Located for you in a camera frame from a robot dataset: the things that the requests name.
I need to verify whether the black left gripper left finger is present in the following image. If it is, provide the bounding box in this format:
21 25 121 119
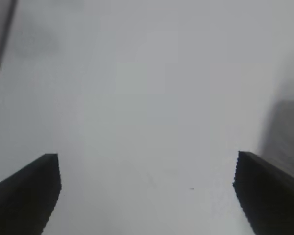
0 153 62 235

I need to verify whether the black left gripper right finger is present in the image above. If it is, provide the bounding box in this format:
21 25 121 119
233 151 294 235

